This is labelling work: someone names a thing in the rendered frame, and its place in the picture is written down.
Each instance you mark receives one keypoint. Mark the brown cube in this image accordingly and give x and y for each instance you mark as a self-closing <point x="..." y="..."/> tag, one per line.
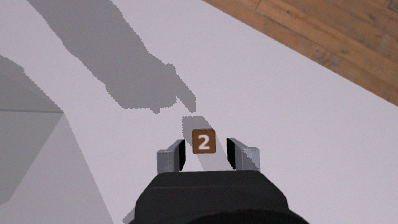
<point x="203" y="141"/>

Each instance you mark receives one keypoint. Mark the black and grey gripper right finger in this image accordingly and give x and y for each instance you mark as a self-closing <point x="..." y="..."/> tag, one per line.
<point x="242" y="157"/>

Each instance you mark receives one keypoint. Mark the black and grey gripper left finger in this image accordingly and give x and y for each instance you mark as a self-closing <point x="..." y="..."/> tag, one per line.
<point x="173" y="158"/>

